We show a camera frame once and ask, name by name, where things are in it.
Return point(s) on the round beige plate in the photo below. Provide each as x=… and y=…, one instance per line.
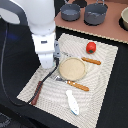
x=72, y=69

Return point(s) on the large grey pot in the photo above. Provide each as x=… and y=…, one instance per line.
x=95, y=13

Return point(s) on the red toy tomato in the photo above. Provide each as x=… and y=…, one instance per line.
x=91, y=47

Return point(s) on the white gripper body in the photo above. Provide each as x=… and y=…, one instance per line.
x=47, y=49

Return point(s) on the beige bowl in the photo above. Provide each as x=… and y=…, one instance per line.
x=124, y=16

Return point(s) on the fork with wooden handle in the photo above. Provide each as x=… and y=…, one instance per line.
x=72, y=83

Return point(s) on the knife with wooden handle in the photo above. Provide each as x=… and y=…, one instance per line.
x=83, y=58

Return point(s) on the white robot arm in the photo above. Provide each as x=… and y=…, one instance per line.
x=38, y=15

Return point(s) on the beige woven placemat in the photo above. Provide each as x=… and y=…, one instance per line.
x=53, y=98

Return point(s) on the small grey pot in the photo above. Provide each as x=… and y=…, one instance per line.
x=70, y=12

